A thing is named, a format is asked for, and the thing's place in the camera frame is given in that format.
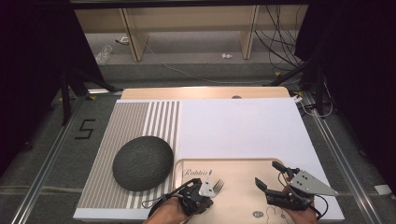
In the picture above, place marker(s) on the small grey floor object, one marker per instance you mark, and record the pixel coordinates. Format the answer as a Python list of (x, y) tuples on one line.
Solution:
[(123, 39)]

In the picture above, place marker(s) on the dark curtain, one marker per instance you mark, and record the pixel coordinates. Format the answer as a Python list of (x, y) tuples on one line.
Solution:
[(31, 62), (358, 62)]

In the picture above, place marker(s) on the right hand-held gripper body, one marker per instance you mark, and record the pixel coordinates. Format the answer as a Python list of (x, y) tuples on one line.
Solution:
[(308, 183)]

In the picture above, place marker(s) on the striped placemat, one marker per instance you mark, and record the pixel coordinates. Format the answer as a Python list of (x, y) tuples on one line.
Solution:
[(130, 118)]

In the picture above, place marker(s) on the black metal stand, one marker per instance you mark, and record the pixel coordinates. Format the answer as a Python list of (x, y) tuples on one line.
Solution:
[(317, 84), (67, 93)]

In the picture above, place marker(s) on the person's left hand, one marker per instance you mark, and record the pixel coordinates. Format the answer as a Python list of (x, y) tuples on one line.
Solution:
[(165, 214)]

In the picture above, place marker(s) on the person's right hand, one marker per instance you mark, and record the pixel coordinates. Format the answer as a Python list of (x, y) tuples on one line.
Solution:
[(303, 217)]

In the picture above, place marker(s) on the beige tray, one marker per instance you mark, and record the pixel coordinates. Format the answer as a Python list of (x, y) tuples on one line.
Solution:
[(236, 193)]

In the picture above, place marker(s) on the wooden table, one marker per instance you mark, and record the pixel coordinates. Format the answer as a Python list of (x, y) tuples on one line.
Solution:
[(202, 92)]

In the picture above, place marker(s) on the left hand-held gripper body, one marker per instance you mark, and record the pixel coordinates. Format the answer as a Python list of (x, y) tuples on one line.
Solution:
[(199, 197)]

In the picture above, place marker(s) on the silver fork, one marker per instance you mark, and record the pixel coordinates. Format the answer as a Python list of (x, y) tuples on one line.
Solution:
[(218, 185)]

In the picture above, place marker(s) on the white tape piece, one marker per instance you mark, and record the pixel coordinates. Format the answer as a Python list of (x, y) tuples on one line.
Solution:
[(382, 189)]

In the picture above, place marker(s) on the clear plastic wrap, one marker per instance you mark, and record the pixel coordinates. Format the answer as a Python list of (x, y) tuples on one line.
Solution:
[(104, 54)]

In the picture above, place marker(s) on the small white floor object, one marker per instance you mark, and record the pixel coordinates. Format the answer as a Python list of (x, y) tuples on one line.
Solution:
[(226, 56)]

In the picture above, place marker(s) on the white board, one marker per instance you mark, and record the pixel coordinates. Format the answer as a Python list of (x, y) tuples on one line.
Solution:
[(243, 130)]

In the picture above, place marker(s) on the metal floor rail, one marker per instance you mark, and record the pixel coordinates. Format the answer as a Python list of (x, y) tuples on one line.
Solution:
[(46, 161), (342, 155)]

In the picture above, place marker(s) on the dark grey round plate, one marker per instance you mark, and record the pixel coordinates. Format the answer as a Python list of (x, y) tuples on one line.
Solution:
[(141, 163)]

